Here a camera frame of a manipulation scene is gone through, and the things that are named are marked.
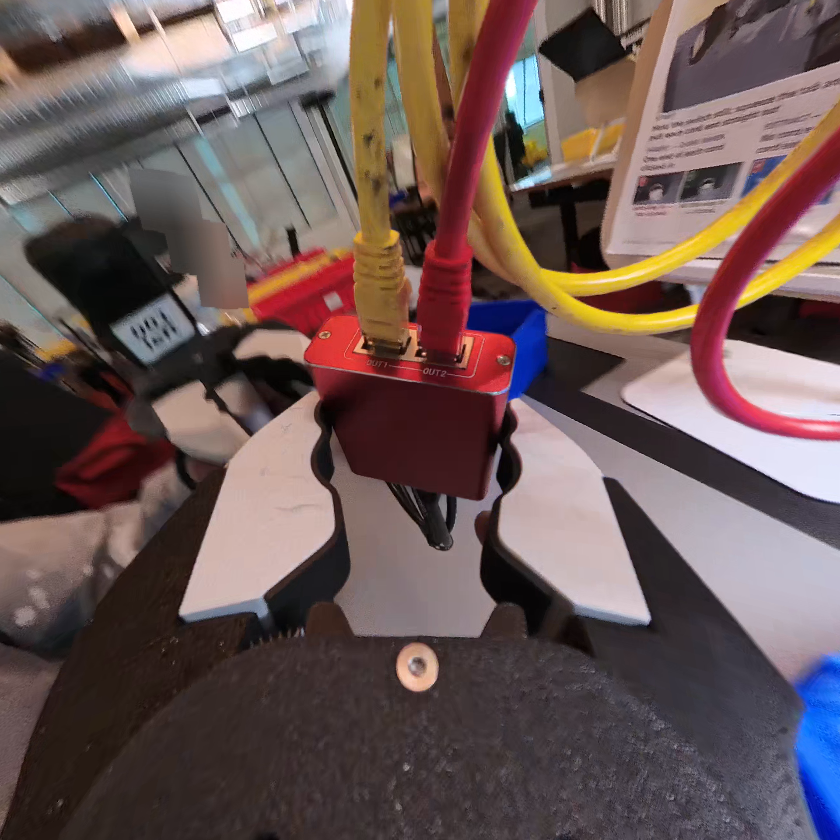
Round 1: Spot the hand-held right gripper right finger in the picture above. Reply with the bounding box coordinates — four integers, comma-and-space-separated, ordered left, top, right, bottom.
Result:
476, 397, 652, 626

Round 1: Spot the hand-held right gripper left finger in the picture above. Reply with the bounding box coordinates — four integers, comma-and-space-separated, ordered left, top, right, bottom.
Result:
178, 392, 352, 624

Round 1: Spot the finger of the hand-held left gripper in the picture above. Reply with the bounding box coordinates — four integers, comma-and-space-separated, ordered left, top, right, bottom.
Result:
233, 327, 315, 363
152, 377, 273, 463

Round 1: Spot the yellow ethernet cable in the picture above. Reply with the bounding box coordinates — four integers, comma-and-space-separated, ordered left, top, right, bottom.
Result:
349, 0, 840, 352

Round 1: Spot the black ethernet cable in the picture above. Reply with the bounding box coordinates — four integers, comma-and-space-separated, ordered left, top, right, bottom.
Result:
386, 481, 458, 552

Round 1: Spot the red ethernet splitter box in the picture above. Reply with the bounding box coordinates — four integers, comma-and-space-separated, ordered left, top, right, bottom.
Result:
304, 315, 517, 501

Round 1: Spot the red ethernet cable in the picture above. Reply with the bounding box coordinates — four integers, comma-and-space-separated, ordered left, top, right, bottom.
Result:
416, 0, 840, 442

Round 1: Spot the blue plastic bin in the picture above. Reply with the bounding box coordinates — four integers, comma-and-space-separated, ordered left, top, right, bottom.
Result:
793, 656, 840, 840
467, 300, 549, 401

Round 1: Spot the red storage crate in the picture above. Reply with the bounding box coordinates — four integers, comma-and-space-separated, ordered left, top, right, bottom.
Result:
246, 248, 358, 339

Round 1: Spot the red bag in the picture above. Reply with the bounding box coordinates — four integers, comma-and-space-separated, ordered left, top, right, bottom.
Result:
56, 416, 178, 509

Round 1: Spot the black tape strip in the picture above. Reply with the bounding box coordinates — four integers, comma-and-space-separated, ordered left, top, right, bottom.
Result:
525, 338, 840, 549

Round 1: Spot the black office chair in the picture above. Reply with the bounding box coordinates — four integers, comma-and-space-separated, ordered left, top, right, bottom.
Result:
0, 328, 116, 519

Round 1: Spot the person's torso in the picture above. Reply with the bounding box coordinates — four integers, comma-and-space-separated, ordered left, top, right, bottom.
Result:
0, 459, 204, 657

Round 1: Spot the red storage tote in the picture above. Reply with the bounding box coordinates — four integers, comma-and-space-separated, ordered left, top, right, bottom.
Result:
571, 262, 664, 314

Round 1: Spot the background wooden desk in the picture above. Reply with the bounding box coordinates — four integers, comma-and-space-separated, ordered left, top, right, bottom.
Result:
508, 157, 621, 263

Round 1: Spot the yellow storage box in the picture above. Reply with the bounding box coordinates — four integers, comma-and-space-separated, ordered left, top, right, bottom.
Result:
561, 121, 624, 164

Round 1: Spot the instruction sheet board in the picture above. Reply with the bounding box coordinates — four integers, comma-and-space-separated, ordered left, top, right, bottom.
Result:
600, 0, 840, 303

